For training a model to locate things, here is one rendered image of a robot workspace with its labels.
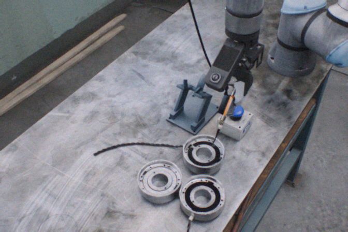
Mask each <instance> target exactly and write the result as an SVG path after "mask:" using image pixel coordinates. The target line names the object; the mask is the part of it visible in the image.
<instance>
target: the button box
mask: <svg viewBox="0 0 348 232"><path fill-rule="evenodd" d="M221 116H222V115H221ZM221 116H220V117H219V118H218V120H217V129H216V131H218V125H219V121H220V119H221ZM252 119H253V114H252V113H250V112H248V111H246V110H244V114H243V115H242V116H241V117H233V116H230V117H227V118H226V121H225V122H224V124H223V126H222V128H221V130H220V131H219V132H220V133H222V134H224V135H227V136H229V137H231V138H233V139H235V140H238V141H240V140H241V139H242V137H243V136H244V135H245V134H246V132H247V131H248V130H249V128H250V127H251V125H252Z"/></svg>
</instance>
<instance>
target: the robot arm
mask: <svg viewBox="0 0 348 232"><path fill-rule="evenodd" d="M326 4H327V2H326V0H284V2H283V6H282V8H281V17H280V22H279V28H278V34H277V38H276V40H275V42H274V44H273V45H272V47H271V48H270V50H269V53H268V58H267V62H268V65H269V66H270V68H271V69H272V70H273V71H275V72H276V73H279V74H281V75H284V76H288V77H302V76H306V75H308V74H310V73H311V72H313V70H314V68H315V64H316V54H317V55H319V56H320V57H322V58H324V59H325V60H326V61H327V63H331V64H333V65H334V66H336V67H339V68H344V67H347V66H348V0H339V1H338V2H337V3H336V4H334V5H332V6H330V7H329V8H328V9H326V8H325V6H326ZM263 5H264V0H226V7H225V34H226V36H227V37H229V38H226V40H225V41H224V43H223V45H222V47H221V49H220V51H219V52H218V54H217V57H216V58H215V60H214V62H213V64H212V66H211V68H209V71H208V73H207V74H206V76H205V78H204V82H205V84H206V86H207V87H208V88H211V89H213V90H216V91H218V92H220V94H221V96H222V97H223V96H224V95H226V94H228V89H229V87H228V85H229V83H230V81H231V80H232V78H233V77H235V78H236V79H237V81H236V82H235V83H234V88H235V90H236V93H235V101H234V104H235V106H236V107H238V106H239V105H240V104H242V103H243V101H244V100H245V98H246V96H247V94H248V91H249V90H250V88H251V87H252V84H253V76H252V72H251V71H250V70H251V69H252V68H253V67H254V64H255V62H256V68H257V67H258V66H259V65H260V64H261V63H262V60H263V54H264V47H265V45H263V44H261V43H258V37H259V29H260V25H261V20H262V13H263ZM256 46H257V47H258V46H260V48H259V49H258V48H257V47H256ZM260 54H262V55H261V60H259V61H258V59H259V55H260Z"/></svg>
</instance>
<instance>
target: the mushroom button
mask: <svg viewBox="0 0 348 232"><path fill-rule="evenodd" d="M243 114H244V108H243V107H242V106H240V105H239V106H238V107H236V108H235V110H234V114H233V115H234V116H233V117H241V116H242V115H243Z"/></svg>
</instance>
